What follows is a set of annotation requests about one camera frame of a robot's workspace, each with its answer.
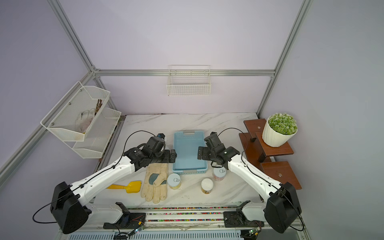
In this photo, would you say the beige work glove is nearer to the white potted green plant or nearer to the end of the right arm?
the end of the right arm

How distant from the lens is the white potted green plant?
0.67 metres

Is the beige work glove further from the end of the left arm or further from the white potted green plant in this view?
the white potted green plant
